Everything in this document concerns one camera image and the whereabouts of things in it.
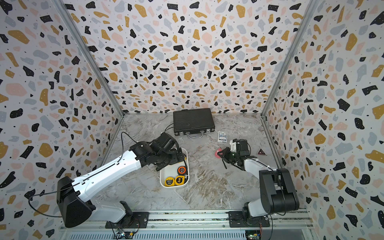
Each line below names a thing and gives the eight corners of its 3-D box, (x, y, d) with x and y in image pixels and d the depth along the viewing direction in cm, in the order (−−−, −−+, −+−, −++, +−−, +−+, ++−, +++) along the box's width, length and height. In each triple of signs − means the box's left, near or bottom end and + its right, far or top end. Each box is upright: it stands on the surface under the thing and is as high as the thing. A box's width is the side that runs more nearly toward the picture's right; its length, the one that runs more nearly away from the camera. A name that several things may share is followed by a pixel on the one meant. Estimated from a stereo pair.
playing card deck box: (217, 142, 107) (218, 140, 105) (218, 132, 113) (218, 130, 111) (226, 143, 107) (227, 141, 105) (226, 133, 113) (227, 131, 111)
